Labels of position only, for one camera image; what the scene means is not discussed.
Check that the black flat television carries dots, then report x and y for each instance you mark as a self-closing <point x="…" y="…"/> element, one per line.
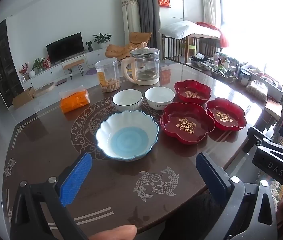
<point x="65" y="46"/>

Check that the white curtain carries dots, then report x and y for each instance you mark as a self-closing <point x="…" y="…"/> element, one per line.
<point x="210" y="2"/>

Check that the dark display cabinet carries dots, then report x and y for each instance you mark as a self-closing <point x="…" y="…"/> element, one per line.
<point x="4" y="65"/>

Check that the dark tray of small things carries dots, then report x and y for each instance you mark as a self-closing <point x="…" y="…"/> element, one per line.
<point x="201" y="62"/>

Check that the cardboard box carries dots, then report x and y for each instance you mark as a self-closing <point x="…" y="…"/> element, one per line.
<point x="22" y="98"/>

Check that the covered standing air conditioner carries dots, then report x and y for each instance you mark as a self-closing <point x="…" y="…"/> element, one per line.
<point x="130" y="17"/>

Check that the book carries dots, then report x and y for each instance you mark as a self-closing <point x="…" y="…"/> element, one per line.
<point x="273" y="108"/>

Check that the large green potted plant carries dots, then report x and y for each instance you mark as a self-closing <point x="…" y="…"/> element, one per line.
<point x="102" y="39"/>

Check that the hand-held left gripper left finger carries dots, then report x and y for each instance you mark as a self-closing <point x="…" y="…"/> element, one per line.
<point x="76" y="177"/>

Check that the person's left hand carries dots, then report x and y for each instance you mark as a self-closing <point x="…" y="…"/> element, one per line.
<point x="116" y="232"/>

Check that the white pillow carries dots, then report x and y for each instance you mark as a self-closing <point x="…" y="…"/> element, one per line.
<point x="181" y="28"/>

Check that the wooden bench with metal legs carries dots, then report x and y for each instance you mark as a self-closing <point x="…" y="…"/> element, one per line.
<point x="73" y="63"/>

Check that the orange lounge chair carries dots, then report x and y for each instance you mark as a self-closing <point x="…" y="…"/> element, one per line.
<point x="116" y="51"/>

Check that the orange tissue pack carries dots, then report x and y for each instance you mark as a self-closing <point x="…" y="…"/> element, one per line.
<point x="75" y="101"/>

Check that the blue and white scalloped bowl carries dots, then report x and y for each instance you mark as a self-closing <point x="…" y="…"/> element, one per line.
<point x="126" y="135"/>

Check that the grey curtain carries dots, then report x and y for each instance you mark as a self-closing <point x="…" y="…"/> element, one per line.
<point x="146" y="7"/>

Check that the wooden crib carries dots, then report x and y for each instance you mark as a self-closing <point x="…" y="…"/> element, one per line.
<point x="174" y="48"/>

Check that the white bowl with dark print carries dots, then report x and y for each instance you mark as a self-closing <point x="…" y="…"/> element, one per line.
<point x="159" y="97"/>

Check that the woven basket of small things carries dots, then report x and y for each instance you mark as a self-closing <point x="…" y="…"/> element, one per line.
<point x="224" y="75"/>

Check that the floral cloth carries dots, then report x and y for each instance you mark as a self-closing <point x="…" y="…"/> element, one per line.
<point x="277" y="190"/>

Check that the red flowers in vase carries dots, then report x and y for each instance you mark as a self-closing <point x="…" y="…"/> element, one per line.
<point x="24" y="71"/>

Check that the red decoration box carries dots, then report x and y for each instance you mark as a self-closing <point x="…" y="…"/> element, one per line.
<point x="47" y="64"/>

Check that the small potted plant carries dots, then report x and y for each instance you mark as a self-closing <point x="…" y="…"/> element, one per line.
<point x="89" y="45"/>

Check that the patterned snack bag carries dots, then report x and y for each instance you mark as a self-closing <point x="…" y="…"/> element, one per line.
<point x="256" y="91"/>

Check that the red cloth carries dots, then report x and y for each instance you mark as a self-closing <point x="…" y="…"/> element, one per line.
<point x="221" y="36"/>

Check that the red flower-shaped plate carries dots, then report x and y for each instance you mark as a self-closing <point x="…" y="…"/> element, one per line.
<point x="187" y="123"/>
<point x="192" y="92"/>
<point x="225" y="116"/>

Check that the leafy potted plant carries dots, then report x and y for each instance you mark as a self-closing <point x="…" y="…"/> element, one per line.
<point x="38" y="63"/>

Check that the round wooden footstool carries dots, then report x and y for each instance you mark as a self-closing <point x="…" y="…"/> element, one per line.
<point x="44" y="89"/>

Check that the glass jar with lid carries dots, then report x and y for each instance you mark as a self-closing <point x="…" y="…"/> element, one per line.
<point x="244" y="78"/>

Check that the person's black clothing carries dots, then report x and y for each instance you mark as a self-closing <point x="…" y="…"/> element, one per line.
<point x="191" y="220"/>

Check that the group of bottles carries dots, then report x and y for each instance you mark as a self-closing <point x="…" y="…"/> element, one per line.
<point x="227" y="61"/>

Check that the white television cabinet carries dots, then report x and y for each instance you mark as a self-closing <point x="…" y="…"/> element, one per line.
<point x="44" y="75"/>

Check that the white ribbed bowl dark rim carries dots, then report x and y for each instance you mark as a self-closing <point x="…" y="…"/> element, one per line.
<point x="127" y="100"/>

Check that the white round vase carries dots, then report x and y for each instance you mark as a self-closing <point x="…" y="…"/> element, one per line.
<point x="32" y="74"/>

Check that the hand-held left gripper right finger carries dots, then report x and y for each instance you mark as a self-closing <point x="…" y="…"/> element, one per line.
<point x="211" y="177"/>

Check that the clear plastic snack jar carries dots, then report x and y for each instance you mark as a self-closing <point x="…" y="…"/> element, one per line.
<point x="107" y="75"/>

